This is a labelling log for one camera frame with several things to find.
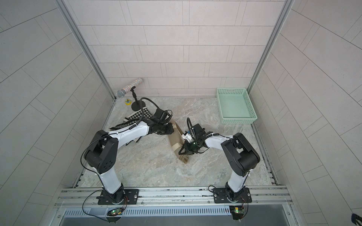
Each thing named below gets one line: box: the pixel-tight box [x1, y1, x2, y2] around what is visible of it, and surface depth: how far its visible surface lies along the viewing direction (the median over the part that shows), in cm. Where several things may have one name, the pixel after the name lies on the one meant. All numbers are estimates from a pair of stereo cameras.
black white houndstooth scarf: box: [109, 107, 153, 131], surface depth 104 cm
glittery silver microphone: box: [116, 77, 143, 98], surface depth 93 cm
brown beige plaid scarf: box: [167, 120, 190, 164], surface depth 86 cm
